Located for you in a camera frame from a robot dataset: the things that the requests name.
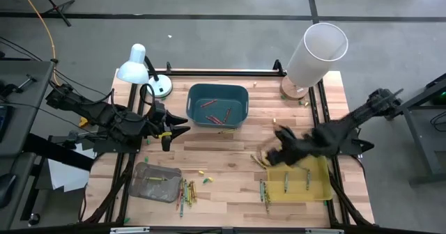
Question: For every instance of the small black caster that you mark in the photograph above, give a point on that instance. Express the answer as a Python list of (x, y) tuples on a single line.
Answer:
[(33, 219)]

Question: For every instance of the black aluminium table frame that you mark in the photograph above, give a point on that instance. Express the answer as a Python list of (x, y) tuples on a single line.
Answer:
[(258, 73)]

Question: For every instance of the orange crayon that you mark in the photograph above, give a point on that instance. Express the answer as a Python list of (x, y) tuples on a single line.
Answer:
[(179, 199), (192, 192)]

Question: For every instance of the white gooseneck desk lamp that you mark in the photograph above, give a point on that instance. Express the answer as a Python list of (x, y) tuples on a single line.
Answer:
[(134, 70)]

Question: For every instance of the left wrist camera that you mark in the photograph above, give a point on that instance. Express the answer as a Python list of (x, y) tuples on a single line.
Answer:
[(166, 144)]

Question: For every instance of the clear grey plastic tray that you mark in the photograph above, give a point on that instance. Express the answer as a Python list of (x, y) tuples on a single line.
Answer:
[(153, 192)]

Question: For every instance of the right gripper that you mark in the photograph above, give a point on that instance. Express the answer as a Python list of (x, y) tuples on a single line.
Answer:
[(303, 148)]

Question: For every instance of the silver metal bracket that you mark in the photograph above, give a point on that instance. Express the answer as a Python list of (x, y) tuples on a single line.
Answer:
[(129, 230), (324, 231)]

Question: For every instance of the grey desk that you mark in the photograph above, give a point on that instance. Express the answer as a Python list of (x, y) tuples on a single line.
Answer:
[(24, 122)]

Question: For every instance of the teal plastic bin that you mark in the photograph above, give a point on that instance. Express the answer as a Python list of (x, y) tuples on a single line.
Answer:
[(217, 110)]

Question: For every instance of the white cylinder shade lamp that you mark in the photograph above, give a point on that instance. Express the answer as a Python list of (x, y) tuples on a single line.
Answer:
[(313, 60)]

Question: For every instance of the black tripod stand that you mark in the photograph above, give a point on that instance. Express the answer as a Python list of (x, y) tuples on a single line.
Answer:
[(55, 8)]

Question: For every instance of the yellow plastic tray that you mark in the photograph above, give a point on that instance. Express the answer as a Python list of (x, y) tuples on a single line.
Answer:
[(296, 192)]

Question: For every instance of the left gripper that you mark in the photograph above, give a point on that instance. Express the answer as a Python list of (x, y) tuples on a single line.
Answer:
[(157, 122)]

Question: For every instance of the yellow crayon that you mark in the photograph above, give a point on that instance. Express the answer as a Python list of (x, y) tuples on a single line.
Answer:
[(195, 191)]

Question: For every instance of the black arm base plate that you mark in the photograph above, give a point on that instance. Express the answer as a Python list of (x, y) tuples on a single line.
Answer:
[(104, 147), (359, 146)]

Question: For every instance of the black side table frame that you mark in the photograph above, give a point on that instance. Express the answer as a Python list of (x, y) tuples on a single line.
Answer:
[(421, 147)]

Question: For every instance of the black computer mouse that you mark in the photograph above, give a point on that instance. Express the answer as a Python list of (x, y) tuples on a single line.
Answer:
[(7, 190)]

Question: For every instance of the white paper sheet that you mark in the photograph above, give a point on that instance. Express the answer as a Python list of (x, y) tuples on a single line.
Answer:
[(66, 176)]

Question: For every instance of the black device green light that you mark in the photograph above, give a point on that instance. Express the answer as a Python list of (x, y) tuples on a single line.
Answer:
[(443, 96)]

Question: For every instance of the black desk leg bar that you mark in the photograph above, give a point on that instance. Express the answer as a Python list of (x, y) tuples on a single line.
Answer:
[(59, 153)]

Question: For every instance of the black keyboard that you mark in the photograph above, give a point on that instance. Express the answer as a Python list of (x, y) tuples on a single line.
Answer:
[(4, 122)]

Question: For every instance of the grey metal clamp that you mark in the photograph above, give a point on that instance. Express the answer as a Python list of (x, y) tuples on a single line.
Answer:
[(72, 136)]

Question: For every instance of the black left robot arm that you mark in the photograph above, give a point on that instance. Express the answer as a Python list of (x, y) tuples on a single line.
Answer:
[(104, 115)]

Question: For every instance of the black clamp tool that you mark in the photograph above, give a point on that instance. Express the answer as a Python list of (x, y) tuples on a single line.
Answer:
[(10, 87)]

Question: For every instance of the long yellow-green crayon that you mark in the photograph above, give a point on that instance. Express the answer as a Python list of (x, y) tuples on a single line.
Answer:
[(157, 178)]

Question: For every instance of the red-orange crayon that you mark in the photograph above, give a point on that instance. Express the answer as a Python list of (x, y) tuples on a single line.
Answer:
[(217, 119), (209, 103), (227, 115), (210, 119)]

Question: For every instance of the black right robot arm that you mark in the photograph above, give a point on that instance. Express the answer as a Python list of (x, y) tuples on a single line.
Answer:
[(348, 122)]

